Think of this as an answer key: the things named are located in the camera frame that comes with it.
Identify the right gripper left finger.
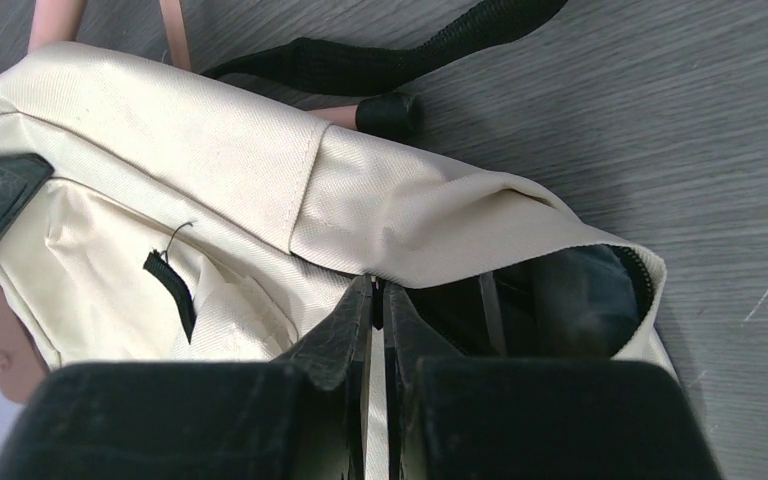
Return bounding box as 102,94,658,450
276,276,374,391

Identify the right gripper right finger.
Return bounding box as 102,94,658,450
383,283,462,391

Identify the beige canvas backpack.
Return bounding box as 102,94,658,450
0,0,680,480

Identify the pink folding stand tripod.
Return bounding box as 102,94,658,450
26,0,422,140

